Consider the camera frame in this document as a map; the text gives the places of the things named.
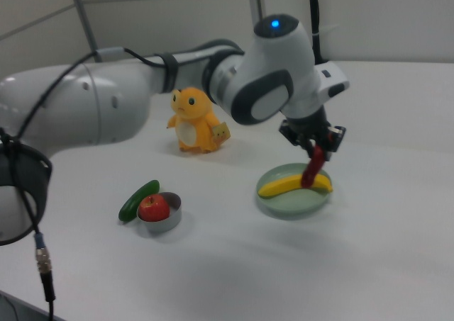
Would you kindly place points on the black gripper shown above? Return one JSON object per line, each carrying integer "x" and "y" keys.
{"x": 308, "y": 126}

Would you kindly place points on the red chili pepper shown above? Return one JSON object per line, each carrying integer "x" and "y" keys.
{"x": 313, "y": 168}

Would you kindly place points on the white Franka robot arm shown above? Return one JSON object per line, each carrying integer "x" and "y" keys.
{"x": 106, "y": 98}

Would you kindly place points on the green plastic plate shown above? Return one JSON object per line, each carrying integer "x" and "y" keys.
{"x": 291, "y": 205}

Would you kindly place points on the yellow banana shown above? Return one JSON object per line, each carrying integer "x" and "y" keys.
{"x": 280, "y": 186}

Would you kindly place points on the orange plush toy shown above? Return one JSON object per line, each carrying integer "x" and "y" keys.
{"x": 198, "y": 133}

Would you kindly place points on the black pole with base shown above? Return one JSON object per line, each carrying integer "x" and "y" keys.
{"x": 314, "y": 2}

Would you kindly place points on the small metal bowl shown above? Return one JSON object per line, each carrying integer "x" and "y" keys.
{"x": 166, "y": 223}

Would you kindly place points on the red apple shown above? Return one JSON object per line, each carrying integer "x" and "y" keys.
{"x": 154, "y": 209}

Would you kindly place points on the green cucumber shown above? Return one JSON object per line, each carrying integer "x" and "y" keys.
{"x": 133, "y": 202}

